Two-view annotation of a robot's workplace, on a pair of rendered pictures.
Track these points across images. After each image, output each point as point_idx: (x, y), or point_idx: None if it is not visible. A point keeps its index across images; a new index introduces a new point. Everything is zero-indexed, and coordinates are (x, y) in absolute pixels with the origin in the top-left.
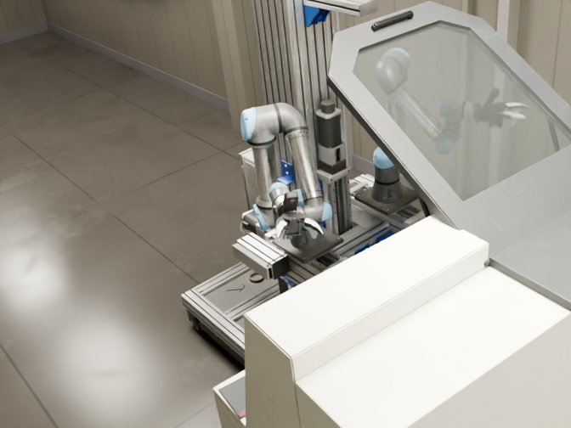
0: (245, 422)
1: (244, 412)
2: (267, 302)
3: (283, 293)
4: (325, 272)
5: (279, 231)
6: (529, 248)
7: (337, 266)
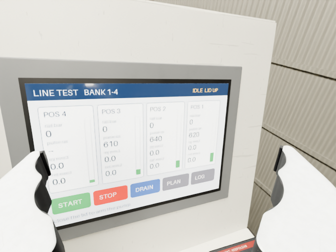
0: (248, 231)
1: (252, 243)
2: (252, 17)
3: (234, 16)
4: (173, 4)
5: (297, 152)
6: None
7: (152, 1)
